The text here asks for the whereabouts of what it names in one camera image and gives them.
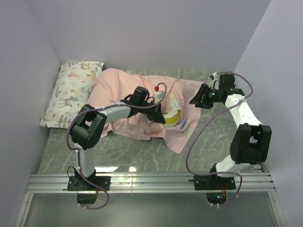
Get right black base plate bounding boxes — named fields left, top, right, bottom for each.
left=189, top=175, right=236, bottom=191

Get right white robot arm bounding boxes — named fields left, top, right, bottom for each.
left=190, top=72, right=272, bottom=189

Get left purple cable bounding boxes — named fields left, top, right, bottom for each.
left=66, top=82, right=169, bottom=210

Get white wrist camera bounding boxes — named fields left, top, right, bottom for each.
left=152, top=86, right=165, bottom=103
left=208, top=72, right=220, bottom=89

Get purple cable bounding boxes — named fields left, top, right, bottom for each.
left=186, top=71, right=254, bottom=206
left=66, top=82, right=169, bottom=210

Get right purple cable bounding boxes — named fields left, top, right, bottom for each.
left=186, top=71, right=254, bottom=206

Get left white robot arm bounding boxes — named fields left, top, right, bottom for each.
left=66, top=86, right=167, bottom=190

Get cream yellow-edged pillow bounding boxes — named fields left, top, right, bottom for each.
left=163, top=92, right=181, bottom=128

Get pink pillowcase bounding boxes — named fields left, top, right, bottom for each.
left=88, top=68, right=202, bottom=154

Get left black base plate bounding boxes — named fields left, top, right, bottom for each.
left=67, top=175, right=111, bottom=191

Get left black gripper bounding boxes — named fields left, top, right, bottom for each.
left=139, top=100, right=166, bottom=124

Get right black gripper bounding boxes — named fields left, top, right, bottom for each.
left=188, top=84, right=222, bottom=110

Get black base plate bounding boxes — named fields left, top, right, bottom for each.
left=189, top=175, right=236, bottom=191
left=67, top=175, right=111, bottom=191

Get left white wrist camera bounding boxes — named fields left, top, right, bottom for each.
left=152, top=86, right=165, bottom=103

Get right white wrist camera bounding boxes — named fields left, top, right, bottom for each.
left=208, top=72, right=220, bottom=89

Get white patterned pillow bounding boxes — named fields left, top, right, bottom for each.
left=40, top=61, right=104, bottom=129

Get aluminium mounting rail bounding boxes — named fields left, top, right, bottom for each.
left=26, top=172, right=276, bottom=193

